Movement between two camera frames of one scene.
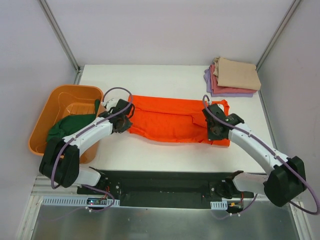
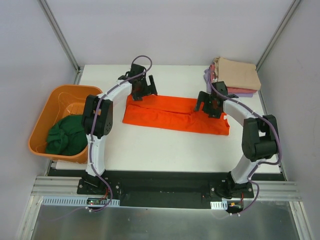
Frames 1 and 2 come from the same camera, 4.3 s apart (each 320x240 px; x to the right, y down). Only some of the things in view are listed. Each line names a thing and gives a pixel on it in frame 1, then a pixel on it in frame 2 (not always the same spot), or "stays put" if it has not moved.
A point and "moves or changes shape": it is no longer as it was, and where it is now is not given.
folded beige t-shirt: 236,74 stays put
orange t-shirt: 174,119 moves or changes shape
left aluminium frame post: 62,39 stays put
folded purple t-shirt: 207,77 stays put
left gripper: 124,124 → 144,90
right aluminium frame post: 291,10 stays put
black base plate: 160,189 stays put
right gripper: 214,131 → 208,107
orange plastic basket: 64,100 stays put
